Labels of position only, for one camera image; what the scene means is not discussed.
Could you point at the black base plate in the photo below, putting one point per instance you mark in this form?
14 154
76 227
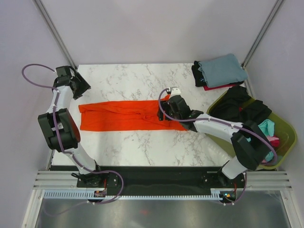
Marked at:
153 180

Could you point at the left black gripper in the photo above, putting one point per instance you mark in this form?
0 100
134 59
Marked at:
83 86

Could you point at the white slotted cable duct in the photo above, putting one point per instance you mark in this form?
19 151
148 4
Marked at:
94 195

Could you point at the teal t shirt in bin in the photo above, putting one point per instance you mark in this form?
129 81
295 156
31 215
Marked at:
268 129

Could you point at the black t shirt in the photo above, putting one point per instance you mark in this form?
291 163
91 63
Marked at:
236 105
198 76

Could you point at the left aluminium frame post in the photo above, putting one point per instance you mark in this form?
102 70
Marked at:
54 31

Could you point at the red folded t shirt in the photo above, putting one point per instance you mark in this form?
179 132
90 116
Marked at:
206 88

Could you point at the pink garment in bin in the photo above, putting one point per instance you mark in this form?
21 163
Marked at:
273 140

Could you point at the aluminium frame post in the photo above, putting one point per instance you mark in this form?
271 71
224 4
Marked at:
54 31
264 29

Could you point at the aluminium rail bar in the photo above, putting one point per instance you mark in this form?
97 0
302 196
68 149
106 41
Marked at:
256 180

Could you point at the grey-blue folded t shirt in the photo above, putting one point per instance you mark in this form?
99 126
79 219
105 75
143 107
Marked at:
222 71

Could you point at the orange t shirt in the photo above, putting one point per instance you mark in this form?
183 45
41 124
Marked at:
124 116

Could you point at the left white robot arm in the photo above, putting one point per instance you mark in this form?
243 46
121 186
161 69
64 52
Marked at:
57 124

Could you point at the right aluminium frame post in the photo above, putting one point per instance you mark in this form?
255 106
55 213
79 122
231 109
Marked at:
264 29

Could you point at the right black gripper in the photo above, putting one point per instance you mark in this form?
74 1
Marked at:
165 106

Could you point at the black folded t shirt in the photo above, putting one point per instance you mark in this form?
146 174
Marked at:
198 76

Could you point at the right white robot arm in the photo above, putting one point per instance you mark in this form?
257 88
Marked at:
249 143

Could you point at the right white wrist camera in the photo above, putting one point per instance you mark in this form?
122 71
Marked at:
173 91

